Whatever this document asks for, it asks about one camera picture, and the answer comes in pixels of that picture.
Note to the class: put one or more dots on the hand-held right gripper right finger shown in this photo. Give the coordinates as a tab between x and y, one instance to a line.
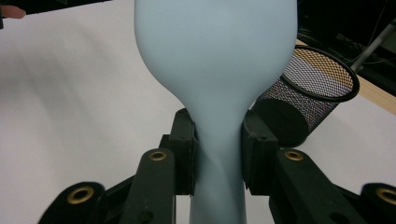
260	155

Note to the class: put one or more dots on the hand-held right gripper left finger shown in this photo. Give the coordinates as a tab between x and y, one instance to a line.
182	149

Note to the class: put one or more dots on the black mesh pen holder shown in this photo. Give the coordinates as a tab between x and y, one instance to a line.
280	121

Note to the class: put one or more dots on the light blue hairbrush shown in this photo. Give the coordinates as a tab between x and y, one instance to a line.
214	62

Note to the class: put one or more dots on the metal stand with grey shelf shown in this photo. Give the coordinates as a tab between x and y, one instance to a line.
373	45

